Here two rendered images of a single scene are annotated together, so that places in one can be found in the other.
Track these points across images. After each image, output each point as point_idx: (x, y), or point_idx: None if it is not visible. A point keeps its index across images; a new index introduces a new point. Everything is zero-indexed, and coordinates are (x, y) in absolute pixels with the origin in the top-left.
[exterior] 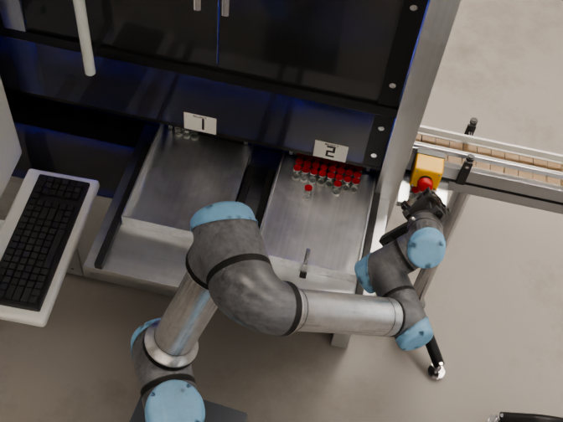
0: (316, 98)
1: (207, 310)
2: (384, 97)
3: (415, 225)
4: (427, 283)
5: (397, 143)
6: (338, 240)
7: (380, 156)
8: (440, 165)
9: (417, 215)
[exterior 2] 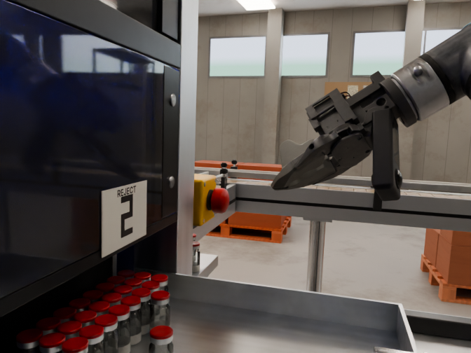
0: (89, 16)
1: None
2: (166, 13)
3: (453, 45)
4: None
5: (186, 134)
6: (296, 340)
7: (176, 179)
8: (200, 174)
9: (406, 70)
